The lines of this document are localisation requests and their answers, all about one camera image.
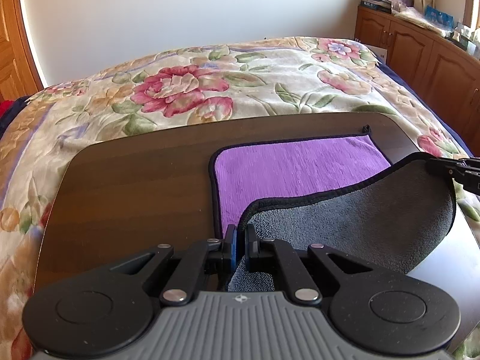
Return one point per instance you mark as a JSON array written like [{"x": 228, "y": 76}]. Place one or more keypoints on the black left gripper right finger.
[{"x": 377, "y": 309}]

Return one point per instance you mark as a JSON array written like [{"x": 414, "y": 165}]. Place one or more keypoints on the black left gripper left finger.
[{"x": 103, "y": 310}]

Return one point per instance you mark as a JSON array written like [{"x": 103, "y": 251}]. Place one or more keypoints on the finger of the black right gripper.
[{"x": 464, "y": 171}]

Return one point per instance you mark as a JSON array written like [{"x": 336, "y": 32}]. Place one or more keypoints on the purple and grey microfibre towel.
[{"x": 340, "y": 191}]

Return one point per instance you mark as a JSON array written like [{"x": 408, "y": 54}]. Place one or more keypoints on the wooden sideboard cabinet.
[{"x": 442, "y": 74}]

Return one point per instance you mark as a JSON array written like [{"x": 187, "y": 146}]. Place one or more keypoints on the dark wooden tray table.
[{"x": 120, "y": 197}]

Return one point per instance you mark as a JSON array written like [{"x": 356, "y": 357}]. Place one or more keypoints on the clutter pile on sideboard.
[{"x": 420, "y": 7}]

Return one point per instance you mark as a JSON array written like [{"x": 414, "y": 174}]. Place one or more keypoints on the floral bedspread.
[{"x": 41, "y": 133}]

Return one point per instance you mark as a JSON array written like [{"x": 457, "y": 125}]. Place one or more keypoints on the red cloth at bed edge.
[{"x": 7, "y": 108}]

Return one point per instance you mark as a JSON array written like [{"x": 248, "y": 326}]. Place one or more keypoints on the wooden door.
[{"x": 18, "y": 73}]

